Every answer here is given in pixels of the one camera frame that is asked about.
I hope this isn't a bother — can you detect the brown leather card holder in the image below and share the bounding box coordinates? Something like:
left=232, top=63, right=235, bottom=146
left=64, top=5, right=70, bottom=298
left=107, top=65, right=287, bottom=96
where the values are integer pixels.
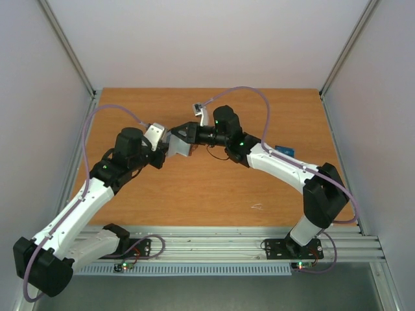
left=167, top=128, right=199, bottom=158

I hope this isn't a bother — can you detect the blue VIP card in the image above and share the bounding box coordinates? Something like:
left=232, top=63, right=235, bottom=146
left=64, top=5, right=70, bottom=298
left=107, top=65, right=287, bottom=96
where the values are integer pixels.
left=275, top=145, right=295, bottom=157

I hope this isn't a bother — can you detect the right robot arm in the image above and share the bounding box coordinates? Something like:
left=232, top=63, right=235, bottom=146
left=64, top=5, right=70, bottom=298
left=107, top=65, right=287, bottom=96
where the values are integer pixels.
left=170, top=106, right=349, bottom=259

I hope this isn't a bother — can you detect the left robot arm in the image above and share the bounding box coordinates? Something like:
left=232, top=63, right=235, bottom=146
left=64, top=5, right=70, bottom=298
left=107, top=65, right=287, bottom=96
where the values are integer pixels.
left=13, top=123, right=168, bottom=303

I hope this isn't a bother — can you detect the left circuit board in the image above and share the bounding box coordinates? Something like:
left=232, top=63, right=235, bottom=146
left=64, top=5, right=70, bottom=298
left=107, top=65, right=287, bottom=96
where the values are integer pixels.
left=113, top=262, right=135, bottom=273

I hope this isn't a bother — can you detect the circuit board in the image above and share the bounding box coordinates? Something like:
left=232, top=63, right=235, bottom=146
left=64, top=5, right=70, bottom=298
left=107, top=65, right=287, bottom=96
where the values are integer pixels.
left=291, top=261, right=314, bottom=270
left=113, top=262, right=135, bottom=273

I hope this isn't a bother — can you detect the right circuit board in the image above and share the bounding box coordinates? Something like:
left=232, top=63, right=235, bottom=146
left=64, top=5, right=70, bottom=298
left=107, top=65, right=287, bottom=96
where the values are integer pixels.
left=291, top=261, right=314, bottom=270

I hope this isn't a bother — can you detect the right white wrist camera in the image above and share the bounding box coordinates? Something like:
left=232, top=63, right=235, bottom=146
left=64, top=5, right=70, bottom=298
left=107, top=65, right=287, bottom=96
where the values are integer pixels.
left=192, top=103, right=209, bottom=126

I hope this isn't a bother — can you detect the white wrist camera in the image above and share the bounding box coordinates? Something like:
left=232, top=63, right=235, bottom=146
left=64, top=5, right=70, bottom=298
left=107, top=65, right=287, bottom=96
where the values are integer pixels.
left=192, top=103, right=209, bottom=126
left=144, top=123, right=168, bottom=152

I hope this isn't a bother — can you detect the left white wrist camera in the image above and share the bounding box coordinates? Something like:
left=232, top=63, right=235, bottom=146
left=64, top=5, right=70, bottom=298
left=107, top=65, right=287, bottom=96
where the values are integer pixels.
left=144, top=123, right=168, bottom=152

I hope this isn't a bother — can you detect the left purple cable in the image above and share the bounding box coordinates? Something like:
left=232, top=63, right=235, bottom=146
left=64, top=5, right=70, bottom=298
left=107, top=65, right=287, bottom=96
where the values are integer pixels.
left=23, top=104, right=148, bottom=304

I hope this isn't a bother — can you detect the purple cable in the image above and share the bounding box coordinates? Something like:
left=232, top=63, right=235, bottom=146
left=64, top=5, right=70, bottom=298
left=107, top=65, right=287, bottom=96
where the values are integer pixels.
left=23, top=104, right=148, bottom=304
left=202, top=86, right=361, bottom=275

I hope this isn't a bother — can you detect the left aluminium corner post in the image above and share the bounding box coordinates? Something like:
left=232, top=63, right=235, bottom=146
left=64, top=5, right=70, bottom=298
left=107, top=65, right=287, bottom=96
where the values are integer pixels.
left=37, top=0, right=98, bottom=100

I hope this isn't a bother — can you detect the aluminium corner post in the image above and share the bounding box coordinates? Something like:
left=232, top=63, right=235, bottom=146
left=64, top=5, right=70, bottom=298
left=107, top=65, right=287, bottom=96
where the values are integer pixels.
left=319, top=0, right=381, bottom=100
left=37, top=0, right=98, bottom=100

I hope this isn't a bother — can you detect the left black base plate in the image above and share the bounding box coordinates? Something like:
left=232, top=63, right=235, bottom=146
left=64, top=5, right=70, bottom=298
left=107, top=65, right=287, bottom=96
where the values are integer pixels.
left=100, top=238, right=151, bottom=259

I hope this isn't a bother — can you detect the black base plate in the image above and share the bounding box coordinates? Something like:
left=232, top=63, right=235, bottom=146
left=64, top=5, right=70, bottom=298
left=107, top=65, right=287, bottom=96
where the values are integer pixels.
left=261, top=238, right=324, bottom=260
left=100, top=238, right=151, bottom=259

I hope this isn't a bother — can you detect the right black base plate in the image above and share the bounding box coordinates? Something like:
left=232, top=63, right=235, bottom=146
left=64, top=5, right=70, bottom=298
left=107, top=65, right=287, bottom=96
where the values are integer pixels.
left=261, top=238, right=324, bottom=260

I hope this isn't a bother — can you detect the grey slotted cable duct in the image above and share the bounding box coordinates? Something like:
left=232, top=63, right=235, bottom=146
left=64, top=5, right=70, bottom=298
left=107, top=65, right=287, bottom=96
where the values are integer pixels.
left=77, top=262, right=292, bottom=277

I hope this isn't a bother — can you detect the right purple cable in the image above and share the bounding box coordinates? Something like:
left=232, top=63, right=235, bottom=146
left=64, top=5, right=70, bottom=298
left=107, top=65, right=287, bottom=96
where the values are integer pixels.
left=202, top=86, right=361, bottom=275

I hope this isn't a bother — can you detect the aluminium rail frame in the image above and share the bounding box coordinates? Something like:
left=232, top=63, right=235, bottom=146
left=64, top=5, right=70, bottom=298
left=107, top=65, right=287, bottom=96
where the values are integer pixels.
left=29, top=225, right=386, bottom=264

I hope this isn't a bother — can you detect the right aluminium corner post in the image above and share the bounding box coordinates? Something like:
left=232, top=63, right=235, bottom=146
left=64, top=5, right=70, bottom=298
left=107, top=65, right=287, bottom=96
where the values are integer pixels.
left=319, top=0, right=381, bottom=100

